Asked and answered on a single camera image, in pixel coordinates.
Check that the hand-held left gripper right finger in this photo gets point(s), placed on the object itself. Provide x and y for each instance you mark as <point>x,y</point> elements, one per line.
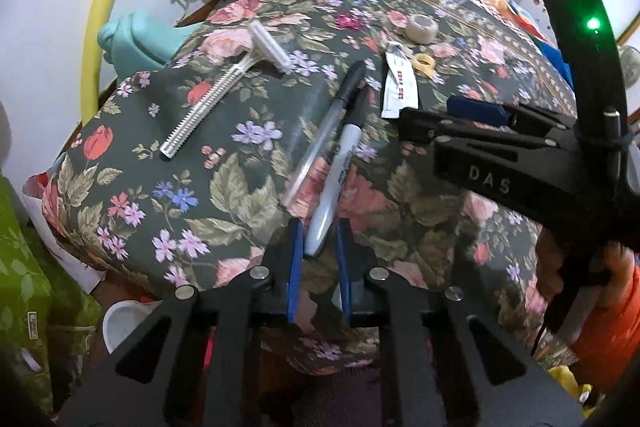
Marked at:
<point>343,272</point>

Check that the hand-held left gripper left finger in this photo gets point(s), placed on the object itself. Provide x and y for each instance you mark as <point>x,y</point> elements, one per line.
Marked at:
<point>295,267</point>

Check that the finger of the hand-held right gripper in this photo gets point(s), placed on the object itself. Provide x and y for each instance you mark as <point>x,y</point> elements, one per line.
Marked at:
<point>475,109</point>
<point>420,122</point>

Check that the white sachet with red print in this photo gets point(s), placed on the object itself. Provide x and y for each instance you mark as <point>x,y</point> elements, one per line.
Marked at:
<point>400,82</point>

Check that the beige tape roll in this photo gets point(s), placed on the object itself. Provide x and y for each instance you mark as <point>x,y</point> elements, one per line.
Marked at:
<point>415,34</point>

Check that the grey marker with black cap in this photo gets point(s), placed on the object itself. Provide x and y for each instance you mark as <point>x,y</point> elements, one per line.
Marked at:
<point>335,177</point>

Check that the white cup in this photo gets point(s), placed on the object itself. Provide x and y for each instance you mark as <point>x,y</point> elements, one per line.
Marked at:
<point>125,322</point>

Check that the person's right forearm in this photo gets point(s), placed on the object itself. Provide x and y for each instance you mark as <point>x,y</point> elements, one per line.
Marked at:
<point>610,332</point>

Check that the person's right hand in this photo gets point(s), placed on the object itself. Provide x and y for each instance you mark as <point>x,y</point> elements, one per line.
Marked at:
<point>621,263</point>

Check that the blue cloth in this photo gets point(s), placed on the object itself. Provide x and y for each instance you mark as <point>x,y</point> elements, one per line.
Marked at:
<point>552,57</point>

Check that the clear pen with black cap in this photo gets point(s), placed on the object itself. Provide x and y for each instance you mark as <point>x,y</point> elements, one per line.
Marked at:
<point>320,142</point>

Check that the white fan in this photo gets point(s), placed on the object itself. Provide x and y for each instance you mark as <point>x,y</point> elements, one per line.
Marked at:
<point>631,64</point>

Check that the dark floral blanket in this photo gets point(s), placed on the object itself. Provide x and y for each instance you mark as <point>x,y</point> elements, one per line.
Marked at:
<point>150,147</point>

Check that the clear disposable razor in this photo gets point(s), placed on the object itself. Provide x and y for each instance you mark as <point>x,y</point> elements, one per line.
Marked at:
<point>220,88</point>

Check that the yellow soft toy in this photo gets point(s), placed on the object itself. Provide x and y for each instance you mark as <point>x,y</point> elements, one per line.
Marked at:
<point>567,377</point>

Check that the green leaf-print bag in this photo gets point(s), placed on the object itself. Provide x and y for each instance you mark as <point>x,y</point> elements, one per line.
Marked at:
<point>25,287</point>

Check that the teal plastic toy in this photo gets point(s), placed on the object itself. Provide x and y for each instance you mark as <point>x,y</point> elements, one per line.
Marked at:
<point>140,37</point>

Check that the yellow foam tube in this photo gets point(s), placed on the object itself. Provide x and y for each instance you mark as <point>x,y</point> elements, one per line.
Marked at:
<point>98,32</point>

